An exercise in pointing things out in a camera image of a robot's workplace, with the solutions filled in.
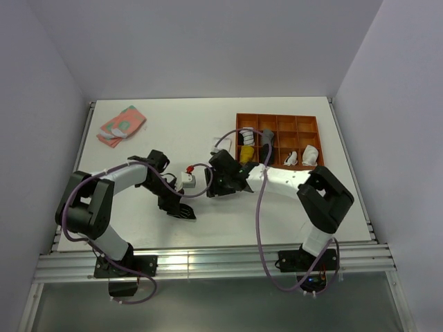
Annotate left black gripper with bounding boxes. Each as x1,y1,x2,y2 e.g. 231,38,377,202
141,176,184,216

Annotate black striped sock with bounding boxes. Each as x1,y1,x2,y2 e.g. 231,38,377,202
172,203,197,220

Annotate white sock with black stripes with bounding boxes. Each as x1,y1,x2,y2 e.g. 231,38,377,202
211,137,232,153

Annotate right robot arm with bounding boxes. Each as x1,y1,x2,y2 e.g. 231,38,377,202
206,149,354,270

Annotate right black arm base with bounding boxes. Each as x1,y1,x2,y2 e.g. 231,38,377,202
274,248,339,293

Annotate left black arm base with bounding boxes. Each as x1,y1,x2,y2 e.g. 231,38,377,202
93,255,158,304

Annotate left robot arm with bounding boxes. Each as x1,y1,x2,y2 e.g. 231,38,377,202
55,150,196,276

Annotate rolled yellow socks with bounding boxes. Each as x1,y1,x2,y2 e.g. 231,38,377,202
239,145,255,165

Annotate rolled white striped socks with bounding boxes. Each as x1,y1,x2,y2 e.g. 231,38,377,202
237,127,255,146

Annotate rolled black socks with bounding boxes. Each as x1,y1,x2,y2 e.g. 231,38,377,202
259,144,275,165

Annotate rolled grey socks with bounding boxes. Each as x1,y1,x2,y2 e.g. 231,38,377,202
261,129,275,146

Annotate small white rolled socks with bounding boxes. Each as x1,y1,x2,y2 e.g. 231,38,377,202
283,151,298,166

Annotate large white rolled socks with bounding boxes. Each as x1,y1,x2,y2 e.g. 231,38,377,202
302,145,318,167

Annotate pink green patterned socks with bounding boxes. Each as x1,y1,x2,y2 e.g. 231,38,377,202
96,105,146,148

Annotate orange compartment tray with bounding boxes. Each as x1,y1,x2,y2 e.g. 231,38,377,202
236,113,325,171

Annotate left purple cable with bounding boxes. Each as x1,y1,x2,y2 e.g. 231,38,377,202
62,160,215,305

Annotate purple cable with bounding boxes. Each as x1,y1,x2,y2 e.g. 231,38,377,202
211,128,341,295
62,160,215,305

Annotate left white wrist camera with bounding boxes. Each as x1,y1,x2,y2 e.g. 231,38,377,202
177,172,196,191

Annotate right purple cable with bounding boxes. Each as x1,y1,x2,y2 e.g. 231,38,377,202
211,128,341,295

